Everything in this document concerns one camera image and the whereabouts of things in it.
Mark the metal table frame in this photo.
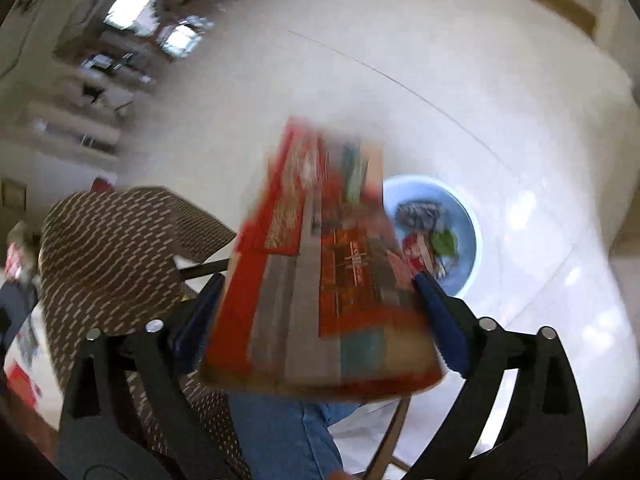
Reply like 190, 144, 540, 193
362, 395, 416, 480

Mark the person's blue jeans leg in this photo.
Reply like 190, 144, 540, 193
227, 392, 361, 480

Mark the blue round bin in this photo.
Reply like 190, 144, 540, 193
382, 174, 484, 299

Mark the green wrapper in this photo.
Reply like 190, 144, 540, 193
431, 229, 460, 257

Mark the red snack packet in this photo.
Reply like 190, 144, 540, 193
404, 232, 437, 275

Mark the dark wrapper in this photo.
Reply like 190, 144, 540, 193
396, 201, 447, 235

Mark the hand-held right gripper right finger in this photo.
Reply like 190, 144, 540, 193
412, 271, 590, 480

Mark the red carton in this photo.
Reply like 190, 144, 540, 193
200, 116, 446, 403

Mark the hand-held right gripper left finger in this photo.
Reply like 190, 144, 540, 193
60, 272, 236, 480

